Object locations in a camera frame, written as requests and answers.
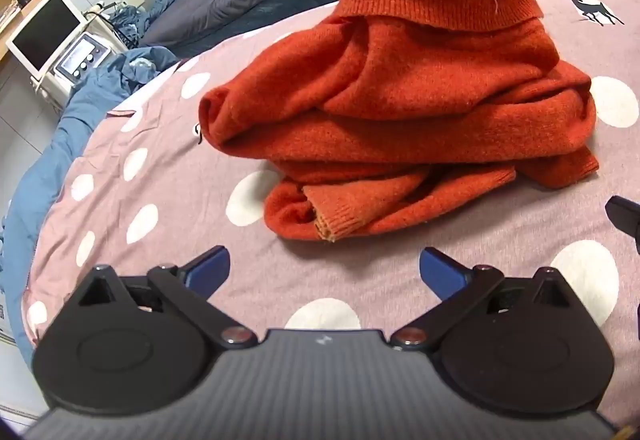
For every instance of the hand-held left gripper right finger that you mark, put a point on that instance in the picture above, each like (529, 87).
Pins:
(440, 270)

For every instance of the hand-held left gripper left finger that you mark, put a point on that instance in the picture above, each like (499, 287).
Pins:
(212, 267)

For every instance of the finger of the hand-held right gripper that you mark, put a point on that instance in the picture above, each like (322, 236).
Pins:
(625, 216)

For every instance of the orange knit sweater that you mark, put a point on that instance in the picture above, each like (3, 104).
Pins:
(425, 95)

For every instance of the pink polka dot bedsheet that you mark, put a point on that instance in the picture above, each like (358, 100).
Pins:
(150, 170)

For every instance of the blue quilt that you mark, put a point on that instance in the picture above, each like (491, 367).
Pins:
(45, 160)

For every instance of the blue crumpled cloth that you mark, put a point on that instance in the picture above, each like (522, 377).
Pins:
(150, 15)

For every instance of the white beauty machine with screen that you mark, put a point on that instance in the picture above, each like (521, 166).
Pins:
(50, 32)

